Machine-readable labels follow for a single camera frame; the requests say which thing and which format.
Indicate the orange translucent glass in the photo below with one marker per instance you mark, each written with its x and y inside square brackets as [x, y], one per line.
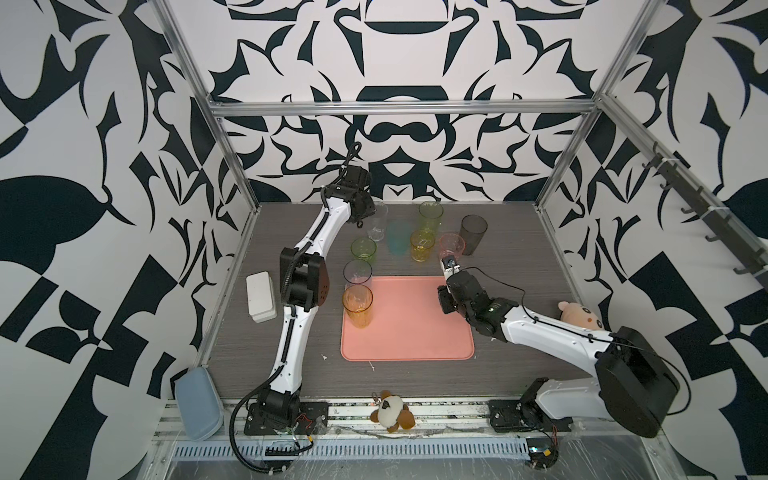
[358, 302]

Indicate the pink pig plush toy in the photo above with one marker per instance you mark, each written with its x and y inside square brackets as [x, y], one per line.
[580, 316]

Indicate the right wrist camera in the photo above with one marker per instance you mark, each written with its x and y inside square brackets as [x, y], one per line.
[449, 266]

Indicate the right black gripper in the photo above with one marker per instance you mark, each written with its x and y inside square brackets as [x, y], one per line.
[443, 294]

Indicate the pink rectangular tray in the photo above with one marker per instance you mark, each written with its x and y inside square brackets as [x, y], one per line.
[407, 324]

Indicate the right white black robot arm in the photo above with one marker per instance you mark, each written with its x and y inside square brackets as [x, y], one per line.
[626, 381]

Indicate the white box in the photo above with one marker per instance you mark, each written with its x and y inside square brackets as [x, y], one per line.
[261, 301]

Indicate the white cable duct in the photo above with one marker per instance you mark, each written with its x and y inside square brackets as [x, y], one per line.
[361, 449]

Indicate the clear glass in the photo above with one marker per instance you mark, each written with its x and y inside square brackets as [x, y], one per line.
[376, 224]

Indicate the dark grey glass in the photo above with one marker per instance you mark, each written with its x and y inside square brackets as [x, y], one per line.
[472, 229]

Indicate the short green glass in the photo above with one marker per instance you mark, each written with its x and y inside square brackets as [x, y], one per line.
[364, 248]

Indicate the blue translucent glass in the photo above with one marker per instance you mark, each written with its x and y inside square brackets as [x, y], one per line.
[357, 272]

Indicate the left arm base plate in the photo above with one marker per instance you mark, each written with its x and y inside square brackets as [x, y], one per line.
[302, 418]

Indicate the black hook rail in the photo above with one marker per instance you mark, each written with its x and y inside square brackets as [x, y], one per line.
[723, 223]

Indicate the yellow glass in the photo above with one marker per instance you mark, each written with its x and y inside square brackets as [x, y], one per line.
[422, 242]

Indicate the tall green glass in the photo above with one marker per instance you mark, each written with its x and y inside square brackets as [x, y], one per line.
[430, 216]

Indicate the teal translucent glass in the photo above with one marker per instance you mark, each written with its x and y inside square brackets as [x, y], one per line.
[398, 235]

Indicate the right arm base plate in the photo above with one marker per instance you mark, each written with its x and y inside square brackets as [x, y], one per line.
[507, 416]

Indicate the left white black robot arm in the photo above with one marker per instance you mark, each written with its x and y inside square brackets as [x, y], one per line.
[304, 287]

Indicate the brown white plush toy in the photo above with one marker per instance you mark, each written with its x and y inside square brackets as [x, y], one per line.
[392, 413]

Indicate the green lit circuit board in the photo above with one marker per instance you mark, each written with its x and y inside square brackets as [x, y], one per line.
[542, 453]

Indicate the pink glass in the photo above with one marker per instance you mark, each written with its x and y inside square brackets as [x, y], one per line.
[451, 247]

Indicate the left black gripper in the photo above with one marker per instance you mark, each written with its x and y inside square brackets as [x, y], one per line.
[371, 208]

